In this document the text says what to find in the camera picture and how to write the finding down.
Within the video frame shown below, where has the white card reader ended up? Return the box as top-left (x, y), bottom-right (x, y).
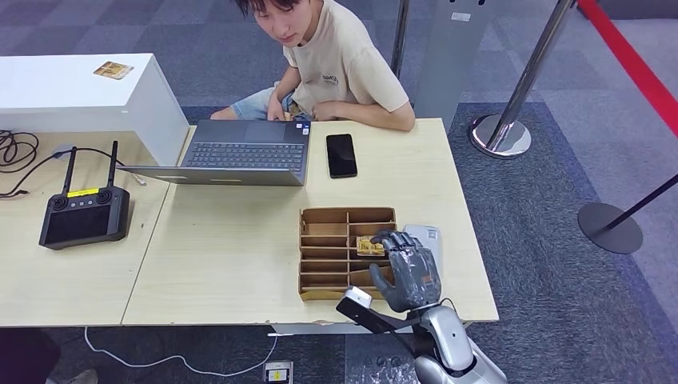
top-left (403, 224), bottom-right (444, 266)

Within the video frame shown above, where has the thin black cable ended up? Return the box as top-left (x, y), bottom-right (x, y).
top-left (0, 146), bottom-right (148, 200)

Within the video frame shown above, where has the person's left hand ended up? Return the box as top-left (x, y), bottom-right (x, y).
top-left (312, 100), bottom-right (340, 122)

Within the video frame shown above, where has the thin chrome pole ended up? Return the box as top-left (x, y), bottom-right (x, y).
top-left (389, 0), bottom-right (413, 81)

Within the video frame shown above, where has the black smartphone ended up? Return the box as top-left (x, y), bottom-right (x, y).
top-left (325, 133), bottom-right (358, 180)

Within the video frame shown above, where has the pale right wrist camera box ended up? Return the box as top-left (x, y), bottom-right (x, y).
top-left (335, 286), bottom-right (373, 322)

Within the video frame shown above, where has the black coiled cable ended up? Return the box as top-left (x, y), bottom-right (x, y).
top-left (0, 130), bottom-right (41, 174)

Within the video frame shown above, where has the person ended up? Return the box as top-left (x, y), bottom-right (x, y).
top-left (210, 0), bottom-right (417, 133)
top-left (0, 328), bottom-right (99, 384)

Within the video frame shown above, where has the cardboard compartment organizer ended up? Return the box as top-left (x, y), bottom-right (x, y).
top-left (297, 206), bottom-right (398, 302)

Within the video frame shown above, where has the grey kiosk panel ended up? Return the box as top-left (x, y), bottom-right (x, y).
top-left (413, 0), bottom-right (501, 134)

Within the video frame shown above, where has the chrome stanchion post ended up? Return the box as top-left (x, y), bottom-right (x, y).
top-left (469, 0), bottom-right (578, 159)

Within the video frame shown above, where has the white box cabinet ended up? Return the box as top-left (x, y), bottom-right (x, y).
top-left (0, 53), bottom-right (190, 168)

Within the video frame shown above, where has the red barrier belt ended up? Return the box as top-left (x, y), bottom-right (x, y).
top-left (577, 0), bottom-right (678, 136)

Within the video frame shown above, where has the black stanchion post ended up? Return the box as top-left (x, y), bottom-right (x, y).
top-left (577, 174), bottom-right (678, 255)

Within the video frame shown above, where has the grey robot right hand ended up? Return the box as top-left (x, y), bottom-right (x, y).
top-left (368, 229), bottom-right (442, 314)

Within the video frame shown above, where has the black remote controller with antennas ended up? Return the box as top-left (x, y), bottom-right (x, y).
top-left (38, 141), bottom-right (132, 251)

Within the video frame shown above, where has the grey open laptop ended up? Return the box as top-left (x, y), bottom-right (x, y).
top-left (116, 119), bottom-right (313, 187)

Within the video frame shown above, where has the steel floor socket plate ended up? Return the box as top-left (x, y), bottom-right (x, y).
top-left (263, 361), bottom-right (294, 384)

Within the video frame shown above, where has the white floor cable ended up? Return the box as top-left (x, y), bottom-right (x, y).
top-left (83, 327), bottom-right (280, 378)

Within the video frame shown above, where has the person's right hand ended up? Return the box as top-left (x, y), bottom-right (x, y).
top-left (266, 95), bottom-right (289, 122)

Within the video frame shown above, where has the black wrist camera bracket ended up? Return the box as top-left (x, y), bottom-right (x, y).
top-left (344, 307), bottom-right (425, 336)

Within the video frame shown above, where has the gold patterned card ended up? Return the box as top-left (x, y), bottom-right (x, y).
top-left (94, 61), bottom-right (135, 82)
top-left (356, 235), bottom-right (386, 258)

